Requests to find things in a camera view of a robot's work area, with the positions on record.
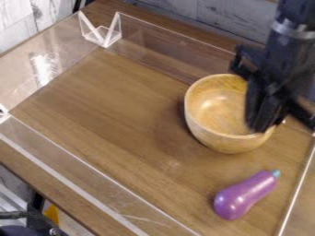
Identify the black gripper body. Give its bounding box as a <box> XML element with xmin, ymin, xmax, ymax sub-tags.
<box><xmin>228</xmin><ymin>29</ymin><xmax>315</xmax><ymax>132</ymax></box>

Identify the brown wooden bowl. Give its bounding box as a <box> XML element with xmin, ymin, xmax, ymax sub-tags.
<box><xmin>184</xmin><ymin>74</ymin><xmax>275</xmax><ymax>154</ymax></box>

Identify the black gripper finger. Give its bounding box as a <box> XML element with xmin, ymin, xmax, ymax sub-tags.
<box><xmin>256</xmin><ymin>92</ymin><xmax>288</xmax><ymax>133</ymax></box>
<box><xmin>244</xmin><ymin>78</ymin><xmax>265</xmax><ymax>129</ymax></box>

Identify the black cable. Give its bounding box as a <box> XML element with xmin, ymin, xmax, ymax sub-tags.
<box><xmin>0</xmin><ymin>210</ymin><xmax>58</xmax><ymax>236</ymax></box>

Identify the clear acrylic tray wall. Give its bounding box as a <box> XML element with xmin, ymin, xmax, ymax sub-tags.
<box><xmin>0</xmin><ymin>7</ymin><xmax>315</xmax><ymax>236</ymax></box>

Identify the clear acrylic corner bracket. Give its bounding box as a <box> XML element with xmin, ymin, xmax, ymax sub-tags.
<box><xmin>77</xmin><ymin>12</ymin><xmax>121</xmax><ymax>48</ymax></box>

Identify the purple toy eggplant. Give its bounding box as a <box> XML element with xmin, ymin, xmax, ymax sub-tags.
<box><xmin>212</xmin><ymin>170</ymin><xmax>280</xmax><ymax>220</ymax></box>

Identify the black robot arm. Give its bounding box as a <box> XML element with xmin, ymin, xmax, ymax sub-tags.
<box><xmin>229</xmin><ymin>0</ymin><xmax>315</xmax><ymax>133</ymax></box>

